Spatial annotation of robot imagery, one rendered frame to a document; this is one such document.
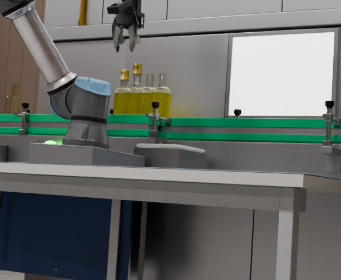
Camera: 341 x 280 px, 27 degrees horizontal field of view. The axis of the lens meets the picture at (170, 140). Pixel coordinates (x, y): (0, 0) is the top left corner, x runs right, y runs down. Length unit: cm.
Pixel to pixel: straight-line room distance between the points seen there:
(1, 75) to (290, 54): 444
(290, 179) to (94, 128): 72
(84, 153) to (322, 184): 72
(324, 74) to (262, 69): 24
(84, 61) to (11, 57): 363
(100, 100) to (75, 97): 8
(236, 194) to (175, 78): 107
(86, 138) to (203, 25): 87
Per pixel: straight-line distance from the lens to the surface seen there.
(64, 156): 217
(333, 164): 238
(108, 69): 304
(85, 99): 221
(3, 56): 680
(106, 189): 211
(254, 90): 269
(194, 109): 278
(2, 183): 242
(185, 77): 282
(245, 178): 180
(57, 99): 234
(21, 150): 287
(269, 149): 245
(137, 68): 277
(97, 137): 219
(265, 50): 271
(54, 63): 232
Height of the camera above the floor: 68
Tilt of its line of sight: 4 degrees up
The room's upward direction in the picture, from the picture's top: 4 degrees clockwise
